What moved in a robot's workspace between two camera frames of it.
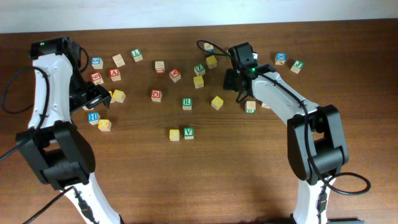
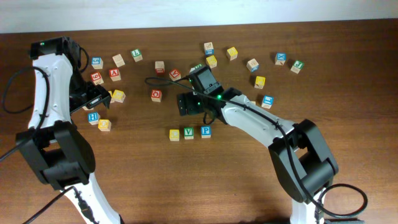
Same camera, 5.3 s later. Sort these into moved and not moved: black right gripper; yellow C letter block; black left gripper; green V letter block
Moved: black right gripper
Not moved: green V letter block; black left gripper; yellow C letter block
